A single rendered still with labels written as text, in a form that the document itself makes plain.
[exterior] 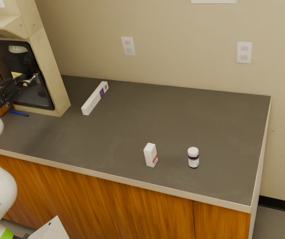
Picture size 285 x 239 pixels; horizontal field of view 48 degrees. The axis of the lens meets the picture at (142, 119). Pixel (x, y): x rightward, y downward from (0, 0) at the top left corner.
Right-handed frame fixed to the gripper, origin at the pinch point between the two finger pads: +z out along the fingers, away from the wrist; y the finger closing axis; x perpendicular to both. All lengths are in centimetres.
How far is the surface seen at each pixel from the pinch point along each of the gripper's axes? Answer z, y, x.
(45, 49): 12.6, 11.4, -11.0
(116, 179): -24, -29, -59
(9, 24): -2.4, 30.3, -11.2
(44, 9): 49, 17, 14
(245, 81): 49, -22, -101
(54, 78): 11.4, -4.8, -10.9
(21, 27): 3.4, 26.7, -11.2
